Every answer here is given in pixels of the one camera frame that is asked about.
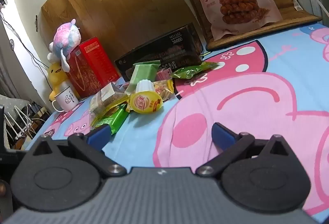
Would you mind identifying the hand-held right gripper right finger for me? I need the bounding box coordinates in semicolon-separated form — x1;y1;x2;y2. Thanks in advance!
196;122;295;178

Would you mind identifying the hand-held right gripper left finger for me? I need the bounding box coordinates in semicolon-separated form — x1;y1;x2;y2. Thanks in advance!
26;124;127;178

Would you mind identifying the pink candy box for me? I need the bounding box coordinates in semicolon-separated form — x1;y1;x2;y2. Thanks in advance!
156;70;173;82

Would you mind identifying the bright green bar wrapper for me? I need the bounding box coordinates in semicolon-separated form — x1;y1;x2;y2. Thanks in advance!
93;107;129;136

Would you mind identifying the yellow-edged clear biscuit packet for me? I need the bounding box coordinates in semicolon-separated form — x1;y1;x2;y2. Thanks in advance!
89;83;129;122

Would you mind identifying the white enamel mug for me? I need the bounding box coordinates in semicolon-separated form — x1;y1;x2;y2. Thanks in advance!
51;86;80;113

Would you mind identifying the yellow lidded pudding cup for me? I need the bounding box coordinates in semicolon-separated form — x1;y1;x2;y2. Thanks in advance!
130;79;163;114

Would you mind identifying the printed blanket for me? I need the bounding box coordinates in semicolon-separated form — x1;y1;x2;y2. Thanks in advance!
42;22;329;224

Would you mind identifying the red gift box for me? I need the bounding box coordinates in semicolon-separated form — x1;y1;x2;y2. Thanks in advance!
66;37;120;98

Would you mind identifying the green crinkled snack packet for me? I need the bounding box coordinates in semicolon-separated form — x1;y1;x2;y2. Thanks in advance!
171;62;220;80

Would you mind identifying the yellow plush toy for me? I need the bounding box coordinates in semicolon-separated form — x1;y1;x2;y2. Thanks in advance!
48;63;71;101

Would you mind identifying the yellow stick biscuit packet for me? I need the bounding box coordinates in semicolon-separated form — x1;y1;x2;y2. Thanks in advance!
154;79;175;101

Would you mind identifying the light green wafer packet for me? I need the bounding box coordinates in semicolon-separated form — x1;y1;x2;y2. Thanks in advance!
125;59;160;93

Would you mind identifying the black cardboard box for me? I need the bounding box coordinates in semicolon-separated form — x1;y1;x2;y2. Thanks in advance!
114;23;205;80

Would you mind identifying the pastel pink blue plush toy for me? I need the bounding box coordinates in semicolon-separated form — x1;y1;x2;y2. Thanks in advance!
47;19;81;71

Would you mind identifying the wooden headboard panel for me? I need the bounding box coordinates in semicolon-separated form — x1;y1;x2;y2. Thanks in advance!
36;0;198;62

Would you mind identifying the black wall cable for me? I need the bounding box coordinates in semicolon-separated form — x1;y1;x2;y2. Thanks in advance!
0;12;52;88

